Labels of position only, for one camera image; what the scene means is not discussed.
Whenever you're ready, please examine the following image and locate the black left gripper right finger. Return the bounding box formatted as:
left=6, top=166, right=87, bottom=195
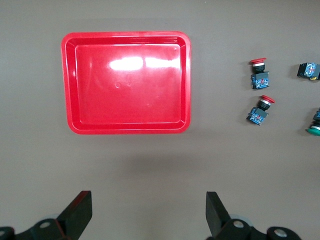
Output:
left=205, top=191, right=301, bottom=240

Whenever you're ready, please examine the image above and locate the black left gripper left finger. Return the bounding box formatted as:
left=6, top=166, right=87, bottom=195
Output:
left=0, top=190, right=93, bottom=240

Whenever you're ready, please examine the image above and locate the red plastic tray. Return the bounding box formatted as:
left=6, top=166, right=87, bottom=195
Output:
left=60, top=30, right=193, bottom=136

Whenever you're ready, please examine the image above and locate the green push button switch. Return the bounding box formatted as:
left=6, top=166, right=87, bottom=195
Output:
left=305, top=107, right=320, bottom=137
left=296, top=61, right=320, bottom=81

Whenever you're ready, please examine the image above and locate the red mushroom push button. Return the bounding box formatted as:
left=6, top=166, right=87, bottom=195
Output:
left=246, top=94, right=276, bottom=127
left=249, top=57, right=271, bottom=90

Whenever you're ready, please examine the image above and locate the brown table cover sheet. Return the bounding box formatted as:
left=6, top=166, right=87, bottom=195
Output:
left=0, top=0, right=320, bottom=240

